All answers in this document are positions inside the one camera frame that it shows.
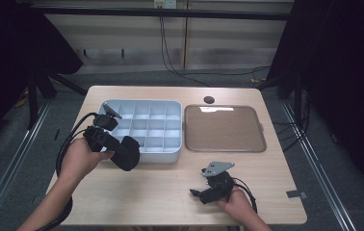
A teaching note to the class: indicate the black metal stand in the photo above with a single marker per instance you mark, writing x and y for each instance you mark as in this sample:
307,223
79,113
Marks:
295,93
34,96

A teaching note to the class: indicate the black sock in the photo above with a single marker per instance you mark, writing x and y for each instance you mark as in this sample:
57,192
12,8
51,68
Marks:
127,154

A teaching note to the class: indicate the light blue divided storage box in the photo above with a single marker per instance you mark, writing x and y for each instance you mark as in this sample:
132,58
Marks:
151,128

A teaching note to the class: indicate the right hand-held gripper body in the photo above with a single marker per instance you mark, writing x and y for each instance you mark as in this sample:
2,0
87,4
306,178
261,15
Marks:
220,184

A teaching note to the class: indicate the round black table grommet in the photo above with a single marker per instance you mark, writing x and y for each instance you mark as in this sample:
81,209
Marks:
209,99

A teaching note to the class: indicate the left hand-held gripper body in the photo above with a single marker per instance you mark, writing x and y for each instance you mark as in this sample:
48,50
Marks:
101,134

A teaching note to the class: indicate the black horizontal metal bar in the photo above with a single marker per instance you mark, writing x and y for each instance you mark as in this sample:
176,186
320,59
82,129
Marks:
157,12

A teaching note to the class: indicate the person's right hand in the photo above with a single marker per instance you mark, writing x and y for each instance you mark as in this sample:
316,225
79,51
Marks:
234,202

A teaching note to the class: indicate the white wall socket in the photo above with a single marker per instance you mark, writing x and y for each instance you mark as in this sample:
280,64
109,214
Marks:
165,4

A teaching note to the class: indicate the metal floor rail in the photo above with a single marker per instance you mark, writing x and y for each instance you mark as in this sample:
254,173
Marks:
318,173
10,173

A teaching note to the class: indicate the small black floor piece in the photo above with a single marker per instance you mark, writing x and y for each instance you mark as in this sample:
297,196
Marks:
57,134

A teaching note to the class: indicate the brown square tray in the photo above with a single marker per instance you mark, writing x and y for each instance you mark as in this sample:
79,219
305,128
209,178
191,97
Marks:
224,128

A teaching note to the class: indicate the person's left hand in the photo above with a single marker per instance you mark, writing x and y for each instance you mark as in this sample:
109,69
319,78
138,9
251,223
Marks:
80,162

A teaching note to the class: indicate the black curtain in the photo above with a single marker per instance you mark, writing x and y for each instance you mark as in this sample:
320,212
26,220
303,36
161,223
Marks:
347,80
13,57

